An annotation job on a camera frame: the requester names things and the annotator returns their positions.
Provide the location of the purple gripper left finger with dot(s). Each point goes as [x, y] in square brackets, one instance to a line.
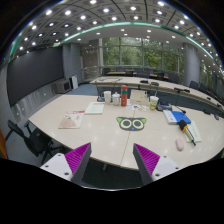
[70, 166]

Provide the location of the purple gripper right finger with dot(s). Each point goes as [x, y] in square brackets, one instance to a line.
[152, 166]

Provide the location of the pink computer mouse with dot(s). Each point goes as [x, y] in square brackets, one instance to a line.
[179, 144]

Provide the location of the black office chair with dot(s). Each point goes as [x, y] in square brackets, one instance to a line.
[37, 142]

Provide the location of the red and white magazine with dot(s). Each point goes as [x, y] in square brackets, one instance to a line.
[72, 119]

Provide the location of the black yellow handheld tool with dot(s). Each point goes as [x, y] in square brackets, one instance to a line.
[184, 128]

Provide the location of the colourful leaflet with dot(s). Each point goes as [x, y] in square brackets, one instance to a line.
[136, 107]

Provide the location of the white open book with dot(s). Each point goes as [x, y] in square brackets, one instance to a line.
[95, 108]

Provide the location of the green and white takeaway cup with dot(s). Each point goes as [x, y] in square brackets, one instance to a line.
[153, 102]

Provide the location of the beige box on table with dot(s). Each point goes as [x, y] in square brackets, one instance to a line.
[139, 97]

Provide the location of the white lidded mug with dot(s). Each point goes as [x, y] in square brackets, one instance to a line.
[116, 99]

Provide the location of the white paper cup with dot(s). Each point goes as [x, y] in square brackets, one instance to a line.
[107, 97]

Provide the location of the red thermos bottle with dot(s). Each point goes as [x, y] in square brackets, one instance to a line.
[124, 95]

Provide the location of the large black wall screen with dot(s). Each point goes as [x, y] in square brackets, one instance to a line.
[31, 71]

